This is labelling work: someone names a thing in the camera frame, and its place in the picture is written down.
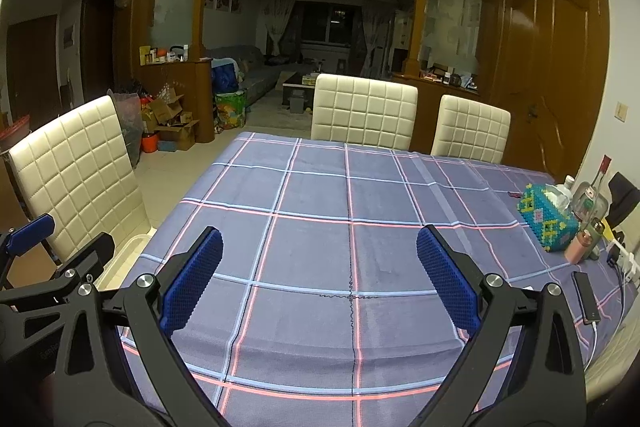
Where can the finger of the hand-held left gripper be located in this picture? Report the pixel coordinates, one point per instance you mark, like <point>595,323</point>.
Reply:
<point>30,232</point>
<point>95,257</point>

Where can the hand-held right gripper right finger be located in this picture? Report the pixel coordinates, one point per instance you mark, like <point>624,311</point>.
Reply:
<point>447,277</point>

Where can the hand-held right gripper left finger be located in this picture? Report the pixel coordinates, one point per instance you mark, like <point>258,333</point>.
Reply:
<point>192,277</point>

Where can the cream quilted chair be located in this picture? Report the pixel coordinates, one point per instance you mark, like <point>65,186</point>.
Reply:
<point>470,132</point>
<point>365,107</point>
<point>617,357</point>
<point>75,167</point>

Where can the teal beaded tissue box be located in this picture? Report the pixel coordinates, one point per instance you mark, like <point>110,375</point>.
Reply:
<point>545,222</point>

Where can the orange bucket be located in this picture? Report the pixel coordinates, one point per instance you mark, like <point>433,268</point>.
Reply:
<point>150,143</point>

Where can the clear plastic sack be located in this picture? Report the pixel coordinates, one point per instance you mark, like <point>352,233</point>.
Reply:
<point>127,127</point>

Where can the pink thermos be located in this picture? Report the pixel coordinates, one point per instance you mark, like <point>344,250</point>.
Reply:
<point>579,249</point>

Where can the purple plaid tablecloth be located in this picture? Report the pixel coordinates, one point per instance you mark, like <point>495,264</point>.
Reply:
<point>325,217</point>

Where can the black phone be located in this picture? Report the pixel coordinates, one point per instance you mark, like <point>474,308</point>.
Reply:
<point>586,297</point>

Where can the white plastic bottle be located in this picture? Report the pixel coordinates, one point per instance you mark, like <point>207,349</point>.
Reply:
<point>566,189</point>

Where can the green thermos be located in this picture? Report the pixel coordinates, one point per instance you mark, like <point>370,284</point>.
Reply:
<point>597,237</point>

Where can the pile of cardboard boxes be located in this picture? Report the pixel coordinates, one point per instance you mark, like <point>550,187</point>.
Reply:
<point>172,122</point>

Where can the glass bottle with red cap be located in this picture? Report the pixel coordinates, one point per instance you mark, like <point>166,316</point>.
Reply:
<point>590,197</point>

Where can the yellow paper bag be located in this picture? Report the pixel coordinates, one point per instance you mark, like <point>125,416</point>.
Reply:
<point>607,225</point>

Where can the clear plastic storage box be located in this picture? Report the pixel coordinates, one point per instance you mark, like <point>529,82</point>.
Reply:
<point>600,207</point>

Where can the colourful shopping bag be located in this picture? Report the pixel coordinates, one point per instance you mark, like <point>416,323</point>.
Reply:
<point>231,109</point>

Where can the white power strip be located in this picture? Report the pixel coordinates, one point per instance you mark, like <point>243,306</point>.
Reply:
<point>625,262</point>

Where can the black cloth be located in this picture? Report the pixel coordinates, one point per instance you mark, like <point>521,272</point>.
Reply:
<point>625,197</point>

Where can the blue bag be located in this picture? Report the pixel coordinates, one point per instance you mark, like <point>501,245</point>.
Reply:
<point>225,78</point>

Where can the grey waste bin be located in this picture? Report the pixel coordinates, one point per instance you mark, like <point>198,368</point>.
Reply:
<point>297,102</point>

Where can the row of small bottles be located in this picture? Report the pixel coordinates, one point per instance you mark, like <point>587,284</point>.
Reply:
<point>162,55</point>

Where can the grey sofa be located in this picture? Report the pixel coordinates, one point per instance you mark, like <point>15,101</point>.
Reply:
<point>260,74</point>

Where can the dark coffee table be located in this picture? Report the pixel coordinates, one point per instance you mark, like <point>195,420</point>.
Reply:
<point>295,82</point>

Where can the wooden door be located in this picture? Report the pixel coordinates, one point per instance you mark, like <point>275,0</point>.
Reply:
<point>550,72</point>

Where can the patterned curtain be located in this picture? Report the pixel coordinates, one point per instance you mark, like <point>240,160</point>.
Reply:
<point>377,37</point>
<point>275,22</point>

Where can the wooden archway partition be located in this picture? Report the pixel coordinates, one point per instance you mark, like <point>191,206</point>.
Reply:
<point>424,7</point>

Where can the dark window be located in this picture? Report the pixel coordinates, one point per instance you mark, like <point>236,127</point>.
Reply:
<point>330,24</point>

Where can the beige light switch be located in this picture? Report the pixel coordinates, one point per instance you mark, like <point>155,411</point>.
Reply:
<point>621,112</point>

